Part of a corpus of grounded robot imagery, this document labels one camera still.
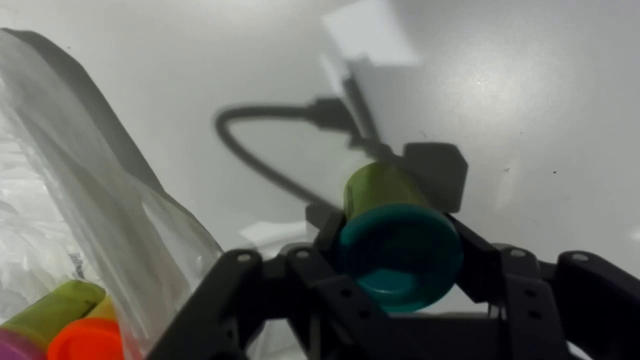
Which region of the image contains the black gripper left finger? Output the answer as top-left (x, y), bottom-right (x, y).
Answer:
top-left (147, 202), bottom-right (403, 360)

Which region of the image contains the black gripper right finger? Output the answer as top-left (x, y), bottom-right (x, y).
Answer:
top-left (445, 213), bottom-right (640, 360)

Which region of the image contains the dough tub with teal lid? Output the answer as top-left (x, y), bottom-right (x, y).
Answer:
top-left (334, 160), bottom-right (467, 316)

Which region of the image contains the dough tub with purple lid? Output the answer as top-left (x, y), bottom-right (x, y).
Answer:
top-left (0, 279), bottom-right (109, 360)

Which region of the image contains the white plastic bag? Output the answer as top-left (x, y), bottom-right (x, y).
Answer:
top-left (0, 26), bottom-right (226, 360)

